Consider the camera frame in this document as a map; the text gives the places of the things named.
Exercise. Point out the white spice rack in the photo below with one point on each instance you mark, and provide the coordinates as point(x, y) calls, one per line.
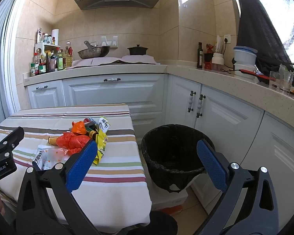
point(43, 47)

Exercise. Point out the white cardboard box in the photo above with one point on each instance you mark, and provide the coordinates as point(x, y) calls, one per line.
point(171, 198)

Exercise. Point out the green yellow bottle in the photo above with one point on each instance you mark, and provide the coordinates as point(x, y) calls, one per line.
point(93, 134)

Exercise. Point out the pale stove cover cloth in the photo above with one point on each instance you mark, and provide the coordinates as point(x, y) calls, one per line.
point(100, 60)

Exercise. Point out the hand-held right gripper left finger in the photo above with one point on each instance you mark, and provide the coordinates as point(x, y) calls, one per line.
point(82, 162)

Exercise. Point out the clear white printed packet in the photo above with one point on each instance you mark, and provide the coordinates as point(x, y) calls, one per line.
point(45, 158)

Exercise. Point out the black trash bin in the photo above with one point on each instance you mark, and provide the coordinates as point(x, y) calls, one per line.
point(159, 173)

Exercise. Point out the window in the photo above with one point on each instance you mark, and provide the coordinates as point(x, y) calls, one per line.
point(279, 9)

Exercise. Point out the dark olive oil bottle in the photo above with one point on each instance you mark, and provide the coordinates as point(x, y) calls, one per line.
point(199, 56)

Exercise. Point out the group of condiment bottles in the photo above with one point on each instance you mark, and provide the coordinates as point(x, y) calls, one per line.
point(61, 62)

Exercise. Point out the striped tablecloth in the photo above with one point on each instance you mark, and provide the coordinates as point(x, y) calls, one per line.
point(112, 176)

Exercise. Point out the red black kitchen utensil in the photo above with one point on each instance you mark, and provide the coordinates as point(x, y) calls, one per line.
point(247, 71)

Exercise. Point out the white wall holder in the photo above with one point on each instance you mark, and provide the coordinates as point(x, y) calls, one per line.
point(105, 40)

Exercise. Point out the white jar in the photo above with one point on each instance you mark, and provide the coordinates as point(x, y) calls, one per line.
point(216, 59)

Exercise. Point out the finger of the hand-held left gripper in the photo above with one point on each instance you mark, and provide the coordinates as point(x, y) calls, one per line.
point(12, 137)

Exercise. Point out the white wall socket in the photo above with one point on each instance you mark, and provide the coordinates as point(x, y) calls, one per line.
point(226, 39)

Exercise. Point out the beige kitchen countertop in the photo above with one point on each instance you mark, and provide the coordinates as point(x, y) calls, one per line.
point(186, 74)

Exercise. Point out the clear measuring cup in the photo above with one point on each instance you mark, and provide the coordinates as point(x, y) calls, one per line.
point(286, 80)

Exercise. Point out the white kitchen cabinet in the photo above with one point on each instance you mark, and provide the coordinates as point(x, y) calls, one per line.
point(112, 95)

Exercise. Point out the steel wok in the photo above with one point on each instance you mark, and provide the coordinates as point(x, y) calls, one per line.
point(93, 53)

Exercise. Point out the black lidded pot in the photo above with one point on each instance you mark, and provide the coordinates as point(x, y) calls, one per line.
point(137, 51)

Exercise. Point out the clear drinking glass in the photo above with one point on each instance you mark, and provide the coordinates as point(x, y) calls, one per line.
point(274, 80)

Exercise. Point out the white lidded bowl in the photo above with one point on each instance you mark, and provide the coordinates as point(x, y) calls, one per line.
point(245, 69)

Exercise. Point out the yellow bottle black cap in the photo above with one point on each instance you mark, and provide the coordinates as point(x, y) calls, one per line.
point(52, 140)

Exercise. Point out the white packets in jar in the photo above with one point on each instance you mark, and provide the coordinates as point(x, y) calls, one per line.
point(219, 44)

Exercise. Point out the orange cardboard box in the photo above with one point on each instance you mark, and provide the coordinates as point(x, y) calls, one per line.
point(171, 209)

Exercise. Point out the yellow printed snack packet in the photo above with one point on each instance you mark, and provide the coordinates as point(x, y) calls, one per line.
point(101, 149)

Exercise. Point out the steel ladle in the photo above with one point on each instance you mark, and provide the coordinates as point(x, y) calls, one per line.
point(88, 45)

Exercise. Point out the red black ornament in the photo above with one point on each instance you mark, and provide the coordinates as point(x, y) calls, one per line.
point(209, 47)

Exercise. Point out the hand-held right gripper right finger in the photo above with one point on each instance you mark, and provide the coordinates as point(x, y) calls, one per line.
point(210, 162)

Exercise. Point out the orange plastic bag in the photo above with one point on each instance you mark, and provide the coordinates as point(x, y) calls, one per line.
point(73, 142)
point(79, 128)

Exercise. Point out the white door frame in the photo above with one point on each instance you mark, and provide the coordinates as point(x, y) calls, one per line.
point(14, 53)

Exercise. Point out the dark hanging cloth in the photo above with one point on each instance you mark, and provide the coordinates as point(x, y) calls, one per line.
point(257, 29)

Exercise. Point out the paper towel roll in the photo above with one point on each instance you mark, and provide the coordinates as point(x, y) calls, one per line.
point(55, 36)

